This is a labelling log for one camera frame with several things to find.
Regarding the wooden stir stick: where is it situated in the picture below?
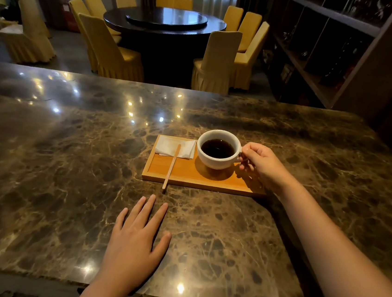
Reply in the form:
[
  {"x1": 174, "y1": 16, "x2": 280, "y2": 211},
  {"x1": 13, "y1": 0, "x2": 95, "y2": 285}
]
[{"x1": 162, "y1": 142, "x2": 182, "y2": 191}]

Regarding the dark wooden shelf unit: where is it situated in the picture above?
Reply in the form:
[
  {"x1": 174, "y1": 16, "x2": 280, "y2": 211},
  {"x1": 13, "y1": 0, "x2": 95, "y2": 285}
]
[{"x1": 253, "y1": 0, "x2": 392, "y2": 154}]

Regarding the person's left forearm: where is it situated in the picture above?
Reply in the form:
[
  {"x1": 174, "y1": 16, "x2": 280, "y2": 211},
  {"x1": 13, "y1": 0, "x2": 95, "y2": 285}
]
[{"x1": 75, "y1": 276, "x2": 134, "y2": 297}]

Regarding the white folded paper napkin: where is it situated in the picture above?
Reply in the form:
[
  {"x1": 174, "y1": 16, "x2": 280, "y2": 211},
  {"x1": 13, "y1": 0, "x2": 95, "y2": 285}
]
[{"x1": 154, "y1": 136, "x2": 197, "y2": 160}]

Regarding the black coffee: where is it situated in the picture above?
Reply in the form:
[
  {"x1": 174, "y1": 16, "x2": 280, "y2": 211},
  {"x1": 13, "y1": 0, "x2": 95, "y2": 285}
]
[{"x1": 200, "y1": 138, "x2": 236, "y2": 160}]

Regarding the round dark dining table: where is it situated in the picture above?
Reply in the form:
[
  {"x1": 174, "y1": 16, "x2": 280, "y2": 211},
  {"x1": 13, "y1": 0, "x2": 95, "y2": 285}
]
[{"x1": 97, "y1": 1, "x2": 228, "y2": 91}]

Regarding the person's right hand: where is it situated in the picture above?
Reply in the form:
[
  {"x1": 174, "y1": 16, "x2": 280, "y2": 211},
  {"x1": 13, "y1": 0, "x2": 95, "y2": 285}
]
[{"x1": 236, "y1": 141, "x2": 300, "y2": 197}]

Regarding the dark bottle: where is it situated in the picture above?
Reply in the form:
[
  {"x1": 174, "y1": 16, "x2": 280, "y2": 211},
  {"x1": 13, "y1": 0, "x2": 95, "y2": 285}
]
[{"x1": 320, "y1": 34, "x2": 356, "y2": 89}]

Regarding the red box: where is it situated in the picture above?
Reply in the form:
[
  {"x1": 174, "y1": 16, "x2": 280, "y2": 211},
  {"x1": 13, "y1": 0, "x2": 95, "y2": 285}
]
[{"x1": 59, "y1": 2, "x2": 82, "y2": 33}]

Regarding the person's left hand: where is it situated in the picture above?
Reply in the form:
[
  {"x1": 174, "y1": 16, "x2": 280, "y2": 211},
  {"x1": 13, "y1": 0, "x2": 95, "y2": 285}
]
[{"x1": 92, "y1": 189, "x2": 176, "y2": 297}]

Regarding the white ceramic coffee cup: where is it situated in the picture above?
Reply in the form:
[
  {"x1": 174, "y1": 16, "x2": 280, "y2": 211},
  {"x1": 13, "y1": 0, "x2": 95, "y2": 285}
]
[{"x1": 194, "y1": 127, "x2": 244, "y2": 173}]

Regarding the dark round turntable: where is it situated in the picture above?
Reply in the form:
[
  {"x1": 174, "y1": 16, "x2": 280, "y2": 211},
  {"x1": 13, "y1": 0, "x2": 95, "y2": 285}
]
[{"x1": 124, "y1": 4, "x2": 209, "y2": 35}]

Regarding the group of yellow covered chairs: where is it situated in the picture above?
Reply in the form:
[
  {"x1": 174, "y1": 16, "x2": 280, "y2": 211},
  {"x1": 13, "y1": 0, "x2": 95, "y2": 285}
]
[{"x1": 61, "y1": 0, "x2": 273, "y2": 99}]

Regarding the black bag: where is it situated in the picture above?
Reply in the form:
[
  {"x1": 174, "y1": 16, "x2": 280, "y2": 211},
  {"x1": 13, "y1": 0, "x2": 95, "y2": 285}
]
[{"x1": 0, "y1": 0, "x2": 24, "y2": 24}]

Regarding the person's right forearm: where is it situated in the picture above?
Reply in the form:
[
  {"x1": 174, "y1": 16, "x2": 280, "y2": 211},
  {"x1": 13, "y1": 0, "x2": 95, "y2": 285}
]
[{"x1": 266, "y1": 181, "x2": 392, "y2": 297}]

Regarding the rectangular wooden serving tray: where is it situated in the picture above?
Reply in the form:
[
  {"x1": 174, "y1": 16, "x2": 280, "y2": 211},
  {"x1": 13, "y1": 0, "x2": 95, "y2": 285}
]
[{"x1": 140, "y1": 133, "x2": 272, "y2": 199}]

